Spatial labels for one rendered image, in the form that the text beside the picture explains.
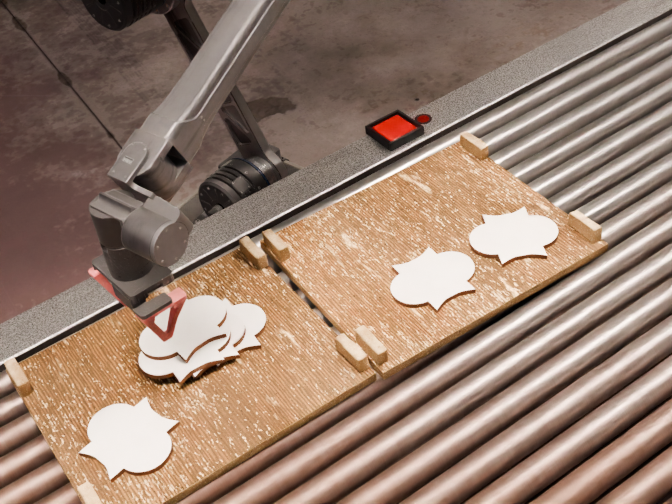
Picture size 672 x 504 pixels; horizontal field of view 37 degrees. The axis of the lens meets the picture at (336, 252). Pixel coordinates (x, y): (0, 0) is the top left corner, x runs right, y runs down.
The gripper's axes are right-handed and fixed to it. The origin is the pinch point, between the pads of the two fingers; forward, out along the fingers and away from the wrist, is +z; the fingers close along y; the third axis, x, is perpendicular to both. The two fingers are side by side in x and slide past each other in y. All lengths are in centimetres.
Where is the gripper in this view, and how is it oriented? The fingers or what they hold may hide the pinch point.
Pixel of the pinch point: (147, 317)
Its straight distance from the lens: 136.8
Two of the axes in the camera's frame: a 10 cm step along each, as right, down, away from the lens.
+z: 1.0, 7.6, 6.5
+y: -6.5, -4.4, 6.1
